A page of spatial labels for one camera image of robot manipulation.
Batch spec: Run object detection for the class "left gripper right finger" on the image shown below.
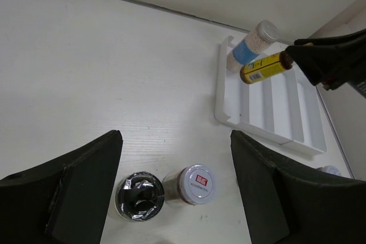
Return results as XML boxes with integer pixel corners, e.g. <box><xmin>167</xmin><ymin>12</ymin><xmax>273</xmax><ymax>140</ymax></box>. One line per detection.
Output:
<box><xmin>230</xmin><ymin>130</ymin><xmax>365</xmax><ymax>243</ymax></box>

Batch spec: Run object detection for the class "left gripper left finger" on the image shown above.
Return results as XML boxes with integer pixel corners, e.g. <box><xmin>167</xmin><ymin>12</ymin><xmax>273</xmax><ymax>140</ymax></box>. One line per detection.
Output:
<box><xmin>1</xmin><ymin>130</ymin><xmax>123</xmax><ymax>243</ymax></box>

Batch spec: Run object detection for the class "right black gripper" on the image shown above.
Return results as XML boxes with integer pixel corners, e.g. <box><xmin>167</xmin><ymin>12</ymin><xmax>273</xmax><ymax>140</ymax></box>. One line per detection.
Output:
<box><xmin>285</xmin><ymin>29</ymin><xmax>365</xmax><ymax>98</ymax></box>

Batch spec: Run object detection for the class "yellow label brown cap bottle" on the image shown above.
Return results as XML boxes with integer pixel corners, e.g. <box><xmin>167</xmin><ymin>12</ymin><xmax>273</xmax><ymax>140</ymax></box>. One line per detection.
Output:
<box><xmin>240</xmin><ymin>51</ymin><xmax>294</xmax><ymax>85</ymax></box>

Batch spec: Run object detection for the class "blue label silver lid jar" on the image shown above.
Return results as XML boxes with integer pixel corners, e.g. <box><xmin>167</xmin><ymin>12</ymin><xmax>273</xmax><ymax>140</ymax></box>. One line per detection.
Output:
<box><xmin>226</xmin><ymin>19</ymin><xmax>279</xmax><ymax>73</ymax></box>

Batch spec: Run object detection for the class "white lid red logo jar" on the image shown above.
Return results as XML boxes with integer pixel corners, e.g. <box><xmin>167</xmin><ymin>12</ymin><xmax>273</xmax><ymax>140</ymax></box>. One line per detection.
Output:
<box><xmin>162</xmin><ymin>164</ymin><xmax>216</xmax><ymax>206</ymax></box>

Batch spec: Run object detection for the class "red logo dark jar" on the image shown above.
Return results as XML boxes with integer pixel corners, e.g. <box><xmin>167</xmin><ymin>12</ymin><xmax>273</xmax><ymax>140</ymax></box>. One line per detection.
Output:
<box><xmin>317</xmin><ymin>165</ymin><xmax>342</xmax><ymax>177</ymax></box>

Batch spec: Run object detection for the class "white divided organizer tray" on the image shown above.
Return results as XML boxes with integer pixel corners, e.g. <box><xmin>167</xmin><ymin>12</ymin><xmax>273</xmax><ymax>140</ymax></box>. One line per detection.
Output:
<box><xmin>214</xmin><ymin>36</ymin><xmax>327</xmax><ymax>155</ymax></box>

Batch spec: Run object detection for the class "black lid cream jar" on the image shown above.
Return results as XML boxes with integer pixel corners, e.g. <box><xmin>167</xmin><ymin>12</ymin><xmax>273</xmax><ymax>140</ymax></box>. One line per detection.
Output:
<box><xmin>113</xmin><ymin>171</ymin><xmax>165</xmax><ymax>222</ymax></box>

